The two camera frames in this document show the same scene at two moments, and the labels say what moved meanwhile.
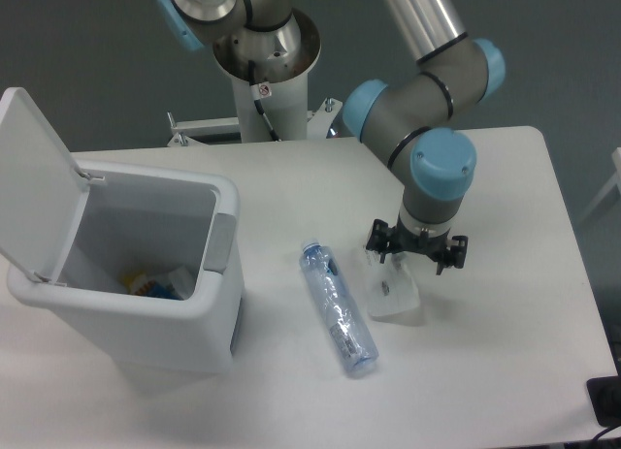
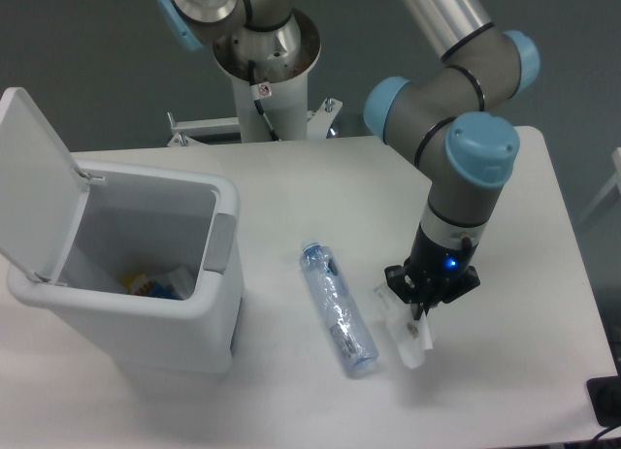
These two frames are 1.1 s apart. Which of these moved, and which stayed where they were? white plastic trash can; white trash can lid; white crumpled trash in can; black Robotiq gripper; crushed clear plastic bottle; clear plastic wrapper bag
Moved: clear plastic wrapper bag; black Robotiq gripper
Stayed: white trash can lid; white crumpled trash in can; white plastic trash can; crushed clear plastic bottle
